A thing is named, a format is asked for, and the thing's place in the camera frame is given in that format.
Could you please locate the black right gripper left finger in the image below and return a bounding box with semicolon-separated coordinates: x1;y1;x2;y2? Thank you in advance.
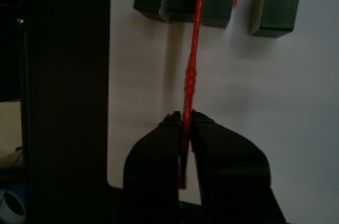
121;110;186;224

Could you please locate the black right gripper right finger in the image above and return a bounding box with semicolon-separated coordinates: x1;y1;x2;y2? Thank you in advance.
190;109;288;224

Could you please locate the red plastic toy knife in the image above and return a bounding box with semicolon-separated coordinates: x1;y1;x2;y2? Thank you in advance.
178;0;210;190

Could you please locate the white cutting board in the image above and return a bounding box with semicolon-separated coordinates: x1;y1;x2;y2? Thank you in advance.
105;0;339;224

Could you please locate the blue white tape roll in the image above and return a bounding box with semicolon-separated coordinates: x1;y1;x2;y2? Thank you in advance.
0;182;28;224

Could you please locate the black equipment box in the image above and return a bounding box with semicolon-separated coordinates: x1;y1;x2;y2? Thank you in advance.
0;0;25;103

